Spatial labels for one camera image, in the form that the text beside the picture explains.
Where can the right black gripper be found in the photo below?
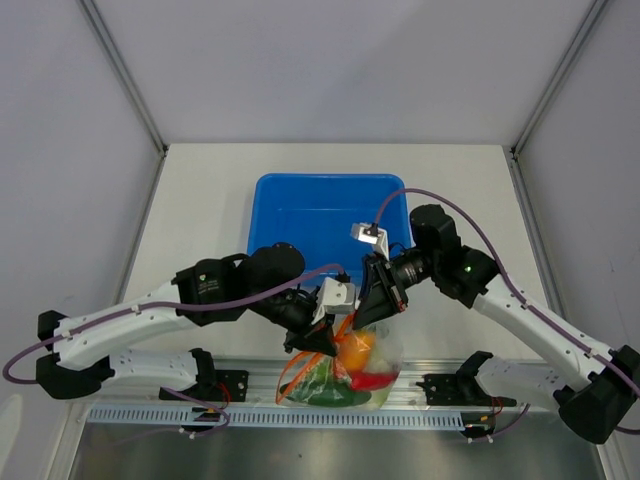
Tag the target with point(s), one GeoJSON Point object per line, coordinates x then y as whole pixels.
{"type": "Point", "coordinates": [382, 293]}

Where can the aluminium mounting rail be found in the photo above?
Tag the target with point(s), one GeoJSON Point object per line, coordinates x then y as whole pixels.
{"type": "Point", "coordinates": [173, 373]}

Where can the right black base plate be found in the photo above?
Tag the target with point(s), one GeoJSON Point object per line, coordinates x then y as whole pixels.
{"type": "Point", "coordinates": [445, 389]}

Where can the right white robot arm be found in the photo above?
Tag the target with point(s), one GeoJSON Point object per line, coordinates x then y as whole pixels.
{"type": "Point", "coordinates": [589, 384]}

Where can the blue plastic bin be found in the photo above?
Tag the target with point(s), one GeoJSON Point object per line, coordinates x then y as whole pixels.
{"type": "Point", "coordinates": [315, 213]}

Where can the orange red mango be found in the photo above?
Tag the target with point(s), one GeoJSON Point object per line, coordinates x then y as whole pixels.
{"type": "Point", "coordinates": [355, 350]}

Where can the clear zip top bag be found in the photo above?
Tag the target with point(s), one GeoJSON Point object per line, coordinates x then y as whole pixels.
{"type": "Point", "coordinates": [295, 369]}

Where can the red chili pepper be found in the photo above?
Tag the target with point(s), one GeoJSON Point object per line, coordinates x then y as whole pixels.
{"type": "Point", "coordinates": [367, 381]}

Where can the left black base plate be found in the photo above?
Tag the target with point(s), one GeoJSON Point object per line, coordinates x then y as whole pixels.
{"type": "Point", "coordinates": [220, 386]}

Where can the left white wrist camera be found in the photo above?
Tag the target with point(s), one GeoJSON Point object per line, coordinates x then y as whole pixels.
{"type": "Point", "coordinates": [334, 298]}

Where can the green grape bunch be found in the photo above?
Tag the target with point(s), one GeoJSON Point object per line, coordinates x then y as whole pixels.
{"type": "Point", "coordinates": [323, 372]}

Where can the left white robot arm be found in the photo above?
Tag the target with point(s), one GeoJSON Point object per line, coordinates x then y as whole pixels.
{"type": "Point", "coordinates": [88, 353]}

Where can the dark green cucumber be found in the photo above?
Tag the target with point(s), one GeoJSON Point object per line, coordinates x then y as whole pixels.
{"type": "Point", "coordinates": [330, 395]}

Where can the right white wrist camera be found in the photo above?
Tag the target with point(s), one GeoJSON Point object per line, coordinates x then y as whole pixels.
{"type": "Point", "coordinates": [375, 237]}

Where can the right aluminium frame post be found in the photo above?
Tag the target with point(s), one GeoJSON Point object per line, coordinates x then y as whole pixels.
{"type": "Point", "coordinates": [563, 68]}

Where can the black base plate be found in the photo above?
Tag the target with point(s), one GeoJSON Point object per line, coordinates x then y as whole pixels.
{"type": "Point", "coordinates": [445, 389]}
{"type": "Point", "coordinates": [220, 386]}

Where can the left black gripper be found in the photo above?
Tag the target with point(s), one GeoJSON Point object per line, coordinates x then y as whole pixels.
{"type": "Point", "coordinates": [319, 339]}

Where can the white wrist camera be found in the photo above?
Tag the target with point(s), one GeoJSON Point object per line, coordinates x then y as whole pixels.
{"type": "Point", "coordinates": [334, 298]}
{"type": "Point", "coordinates": [375, 237]}

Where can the left aluminium frame post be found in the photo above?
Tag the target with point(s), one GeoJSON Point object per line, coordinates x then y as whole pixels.
{"type": "Point", "coordinates": [116, 60]}

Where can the aluminium frame post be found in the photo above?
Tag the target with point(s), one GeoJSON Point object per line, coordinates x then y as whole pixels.
{"type": "Point", "coordinates": [116, 60]}
{"type": "Point", "coordinates": [563, 68]}

